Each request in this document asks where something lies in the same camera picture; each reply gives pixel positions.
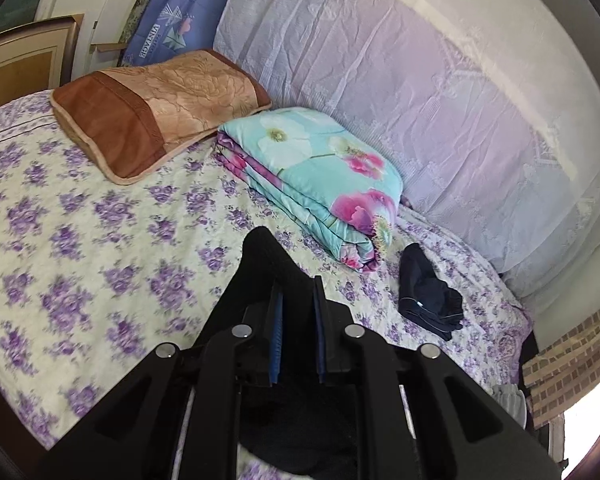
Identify wooden headboard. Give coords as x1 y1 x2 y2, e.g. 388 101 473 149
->
0 14 86 116

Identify blue printed cloth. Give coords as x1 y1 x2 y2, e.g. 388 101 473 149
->
120 0 253 67

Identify dark navy folded cloth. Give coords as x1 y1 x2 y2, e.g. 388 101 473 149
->
397 242 465 342

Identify white crumpled cloth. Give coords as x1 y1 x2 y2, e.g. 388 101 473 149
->
495 382 527 423

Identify brown satin pillow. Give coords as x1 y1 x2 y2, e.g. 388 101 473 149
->
50 48 273 186

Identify black pants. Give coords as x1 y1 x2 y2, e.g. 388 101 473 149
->
237 226 362 479

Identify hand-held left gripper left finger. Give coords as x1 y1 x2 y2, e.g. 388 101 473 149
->
36 282 286 480

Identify purple floral bed sheet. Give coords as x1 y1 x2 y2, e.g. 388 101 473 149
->
0 89 533 480

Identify folded teal floral blanket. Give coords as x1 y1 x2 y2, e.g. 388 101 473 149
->
216 107 405 273

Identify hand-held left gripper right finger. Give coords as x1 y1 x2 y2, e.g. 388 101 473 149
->
312 276 563 480

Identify white lace curtain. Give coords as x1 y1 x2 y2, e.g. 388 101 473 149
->
212 0 600 313

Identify brick pattern paper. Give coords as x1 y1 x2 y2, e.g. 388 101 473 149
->
521 301 600 428

